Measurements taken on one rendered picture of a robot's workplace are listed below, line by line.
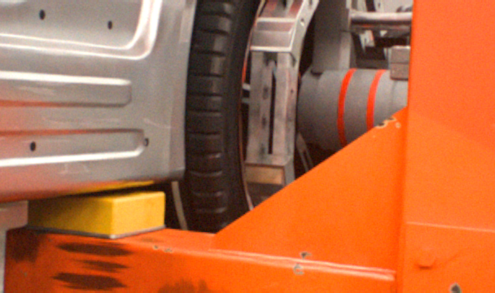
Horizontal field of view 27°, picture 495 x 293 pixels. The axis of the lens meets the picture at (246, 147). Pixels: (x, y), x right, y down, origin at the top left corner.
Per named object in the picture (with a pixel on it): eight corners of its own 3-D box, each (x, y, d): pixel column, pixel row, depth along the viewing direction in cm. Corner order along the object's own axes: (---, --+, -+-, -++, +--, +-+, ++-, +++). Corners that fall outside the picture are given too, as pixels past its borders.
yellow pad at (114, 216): (81, 219, 147) (82, 184, 147) (167, 229, 142) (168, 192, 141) (22, 229, 134) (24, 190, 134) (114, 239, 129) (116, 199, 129)
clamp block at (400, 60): (397, 80, 158) (400, 45, 158) (457, 83, 155) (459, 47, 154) (388, 80, 154) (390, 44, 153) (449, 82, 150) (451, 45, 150)
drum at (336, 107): (321, 147, 186) (325, 68, 186) (438, 155, 178) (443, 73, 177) (291, 149, 174) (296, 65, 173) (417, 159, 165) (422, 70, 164)
